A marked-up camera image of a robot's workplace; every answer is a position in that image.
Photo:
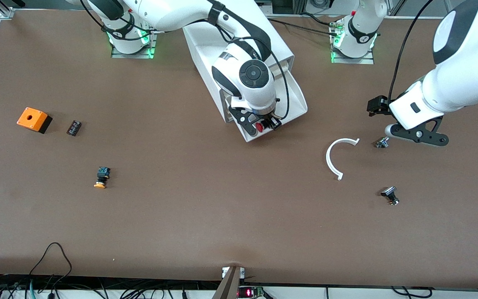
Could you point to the device with red display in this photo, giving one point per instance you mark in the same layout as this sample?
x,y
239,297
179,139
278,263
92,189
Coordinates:
x,y
249,292

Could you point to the white curved plastic arc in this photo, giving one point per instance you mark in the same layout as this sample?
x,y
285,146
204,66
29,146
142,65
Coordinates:
x,y
329,160

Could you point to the small black contact block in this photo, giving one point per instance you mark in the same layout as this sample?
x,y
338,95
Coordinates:
x,y
74,128

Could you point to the yellow push button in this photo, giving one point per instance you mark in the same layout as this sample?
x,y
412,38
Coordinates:
x,y
101,177

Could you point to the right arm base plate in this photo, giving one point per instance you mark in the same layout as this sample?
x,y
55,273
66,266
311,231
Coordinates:
x,y
116,54

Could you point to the red push button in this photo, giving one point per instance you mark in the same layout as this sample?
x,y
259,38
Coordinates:
x,y
259,127

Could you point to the orange button enclosure box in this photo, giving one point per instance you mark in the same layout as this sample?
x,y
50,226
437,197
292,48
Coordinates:
x,y
31,119

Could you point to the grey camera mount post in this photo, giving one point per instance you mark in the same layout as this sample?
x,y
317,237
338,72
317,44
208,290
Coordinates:
x,y
228,284

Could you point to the black knob switch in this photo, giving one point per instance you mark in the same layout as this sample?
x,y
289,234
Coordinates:
x,y
389,193

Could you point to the silver selector switch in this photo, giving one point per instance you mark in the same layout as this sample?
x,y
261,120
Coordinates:
x,y
381,143

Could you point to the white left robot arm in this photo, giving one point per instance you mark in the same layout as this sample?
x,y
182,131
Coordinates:
x,y
463,62

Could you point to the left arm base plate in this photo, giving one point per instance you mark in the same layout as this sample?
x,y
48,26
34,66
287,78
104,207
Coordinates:
x,y
359,60

